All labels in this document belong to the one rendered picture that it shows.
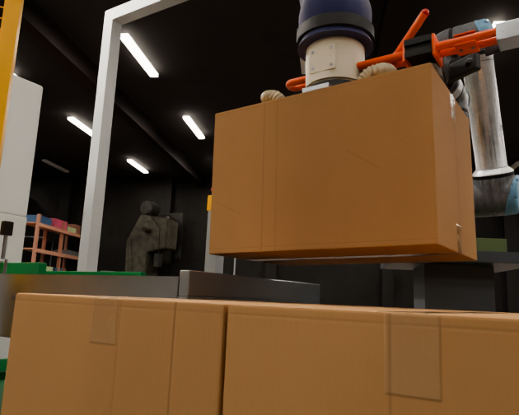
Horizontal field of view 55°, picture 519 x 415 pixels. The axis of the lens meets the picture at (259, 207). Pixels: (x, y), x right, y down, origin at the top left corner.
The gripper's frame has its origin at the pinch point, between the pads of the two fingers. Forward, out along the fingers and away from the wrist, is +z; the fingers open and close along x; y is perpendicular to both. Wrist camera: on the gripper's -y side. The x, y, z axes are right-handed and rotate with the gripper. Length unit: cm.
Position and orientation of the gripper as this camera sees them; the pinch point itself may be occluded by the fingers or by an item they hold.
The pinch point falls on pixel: (432, 51)
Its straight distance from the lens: 143.0
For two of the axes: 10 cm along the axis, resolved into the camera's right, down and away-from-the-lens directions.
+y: -8.4, 0.6, 5.4
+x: 0.4, -9.8, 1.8
